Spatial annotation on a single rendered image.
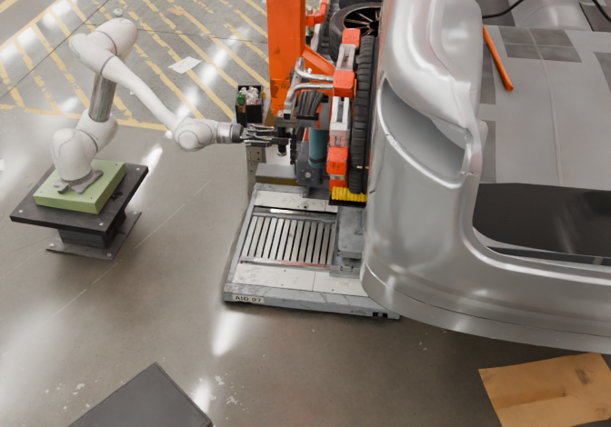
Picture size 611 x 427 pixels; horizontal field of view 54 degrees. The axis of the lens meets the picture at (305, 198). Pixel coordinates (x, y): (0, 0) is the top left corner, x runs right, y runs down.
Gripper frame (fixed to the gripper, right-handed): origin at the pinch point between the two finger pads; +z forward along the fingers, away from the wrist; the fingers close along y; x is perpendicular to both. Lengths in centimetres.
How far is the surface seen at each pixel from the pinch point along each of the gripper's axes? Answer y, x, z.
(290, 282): 13, -75, 4
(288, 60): -60, 2, -6
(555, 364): 38, -82, 125
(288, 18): -60, 23, -6
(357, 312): 23, -79, 37
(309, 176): -39, -52, 7
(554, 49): -50, 21, 111
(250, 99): -66, -26, -28
